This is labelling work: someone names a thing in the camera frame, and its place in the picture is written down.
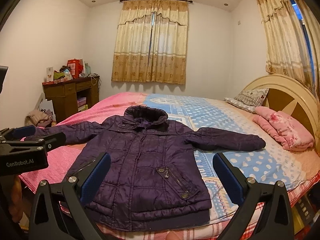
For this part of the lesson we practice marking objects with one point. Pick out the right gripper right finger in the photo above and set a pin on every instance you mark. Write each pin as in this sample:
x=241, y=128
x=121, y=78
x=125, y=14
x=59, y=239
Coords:
x=275, y=220

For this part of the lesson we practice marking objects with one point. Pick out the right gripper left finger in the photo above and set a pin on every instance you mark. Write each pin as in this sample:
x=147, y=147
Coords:
x=59, y=211

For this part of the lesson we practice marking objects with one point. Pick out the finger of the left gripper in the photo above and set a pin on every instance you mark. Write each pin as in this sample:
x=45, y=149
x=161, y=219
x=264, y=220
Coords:
x=12, y=134
x=53, y=141

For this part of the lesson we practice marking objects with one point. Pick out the purple quilted hooded jacket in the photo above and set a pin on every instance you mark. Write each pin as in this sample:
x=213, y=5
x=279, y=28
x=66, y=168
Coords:
x=153, y=182

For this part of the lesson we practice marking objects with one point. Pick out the dark wooden desk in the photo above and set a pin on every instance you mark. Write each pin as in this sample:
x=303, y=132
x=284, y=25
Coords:
x=65, y=95

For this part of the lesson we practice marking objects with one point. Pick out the white greeting card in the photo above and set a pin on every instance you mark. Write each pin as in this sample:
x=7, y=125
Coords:
x=50, y=74

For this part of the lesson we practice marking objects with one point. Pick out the red gift bag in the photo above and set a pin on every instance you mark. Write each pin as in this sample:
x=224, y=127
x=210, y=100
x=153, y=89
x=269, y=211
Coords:
x=76, y=67

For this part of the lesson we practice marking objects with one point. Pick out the folded pink floral blanket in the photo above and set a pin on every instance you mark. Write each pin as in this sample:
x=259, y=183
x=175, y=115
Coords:
x=284, y=129

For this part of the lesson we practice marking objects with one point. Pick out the grey patterned pillow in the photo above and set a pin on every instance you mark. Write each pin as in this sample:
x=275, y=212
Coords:
x=248, y=100

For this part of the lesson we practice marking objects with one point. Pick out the cream wooden headboard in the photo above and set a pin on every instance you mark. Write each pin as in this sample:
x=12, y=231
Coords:
x=291, y=97

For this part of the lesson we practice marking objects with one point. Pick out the beige centre window curtain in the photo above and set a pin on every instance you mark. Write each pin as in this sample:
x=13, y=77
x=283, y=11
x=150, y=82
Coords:
x=151, y=42

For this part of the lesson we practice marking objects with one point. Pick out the beige window curtain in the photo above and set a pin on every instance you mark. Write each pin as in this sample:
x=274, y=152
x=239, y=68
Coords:
x=151, y=42
x=292, y=37

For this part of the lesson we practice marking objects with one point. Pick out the beige right window curtain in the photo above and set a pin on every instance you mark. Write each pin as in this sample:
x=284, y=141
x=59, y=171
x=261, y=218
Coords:
x=292, y=37

